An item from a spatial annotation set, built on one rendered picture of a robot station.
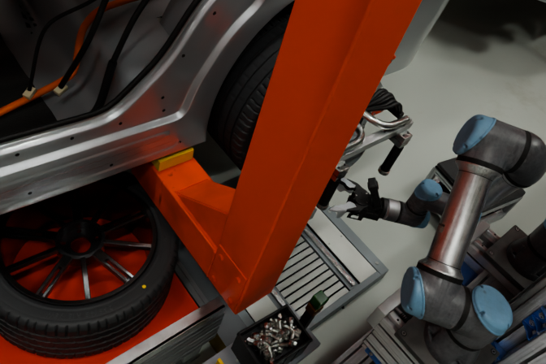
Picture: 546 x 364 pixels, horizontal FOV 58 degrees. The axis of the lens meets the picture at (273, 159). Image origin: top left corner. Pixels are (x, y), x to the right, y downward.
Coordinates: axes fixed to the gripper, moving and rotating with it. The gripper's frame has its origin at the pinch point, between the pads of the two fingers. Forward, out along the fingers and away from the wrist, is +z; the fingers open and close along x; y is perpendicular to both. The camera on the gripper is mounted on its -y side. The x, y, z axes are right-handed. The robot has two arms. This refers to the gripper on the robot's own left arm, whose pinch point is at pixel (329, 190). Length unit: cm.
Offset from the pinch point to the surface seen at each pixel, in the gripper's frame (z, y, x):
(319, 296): -3.2, 17.1, -29.5
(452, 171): -85, 49, 82
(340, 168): 0.5, -12.0, -1.1
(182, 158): 50, 12, 9
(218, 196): 35.2, 5.1, -9.4
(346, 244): -34, 75, 38
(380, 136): -12.5, -15.0, 15.4
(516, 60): -203, 82, 294
